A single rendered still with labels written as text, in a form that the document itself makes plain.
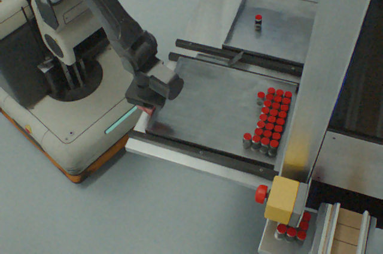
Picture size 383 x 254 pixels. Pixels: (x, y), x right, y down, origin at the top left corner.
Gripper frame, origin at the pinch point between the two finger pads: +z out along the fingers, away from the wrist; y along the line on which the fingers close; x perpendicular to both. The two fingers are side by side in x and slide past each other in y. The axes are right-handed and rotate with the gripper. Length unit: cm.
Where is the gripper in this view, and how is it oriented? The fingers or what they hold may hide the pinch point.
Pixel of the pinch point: (151, 111)
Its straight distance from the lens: 123.5
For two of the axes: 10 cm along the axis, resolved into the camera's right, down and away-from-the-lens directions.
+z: 0.3, 5.7, 8.2
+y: 9.4, 2.6, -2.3
